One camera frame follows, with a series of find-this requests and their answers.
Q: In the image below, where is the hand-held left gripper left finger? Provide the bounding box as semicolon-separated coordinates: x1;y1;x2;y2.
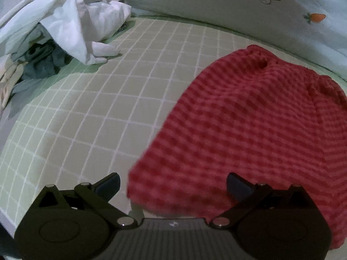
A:
35;172;138;227

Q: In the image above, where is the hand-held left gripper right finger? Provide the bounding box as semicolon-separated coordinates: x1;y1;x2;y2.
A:
209;172;316;229

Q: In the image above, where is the red checked garment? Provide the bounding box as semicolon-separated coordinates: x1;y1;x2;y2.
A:
126;44;347;250

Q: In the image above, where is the green grid bed sheet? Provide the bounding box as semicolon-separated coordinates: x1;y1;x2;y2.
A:
0;16;347;224

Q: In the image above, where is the dark green garment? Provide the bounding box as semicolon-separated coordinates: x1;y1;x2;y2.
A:
11;38;74;94

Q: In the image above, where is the cream garment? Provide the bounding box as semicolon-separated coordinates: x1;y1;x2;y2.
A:
0;59;28;112

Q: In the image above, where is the white garment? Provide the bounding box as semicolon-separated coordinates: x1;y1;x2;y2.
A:
0;0;132;66

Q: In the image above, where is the pale carrot print quilt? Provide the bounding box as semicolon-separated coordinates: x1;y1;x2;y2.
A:
106;0;347;82

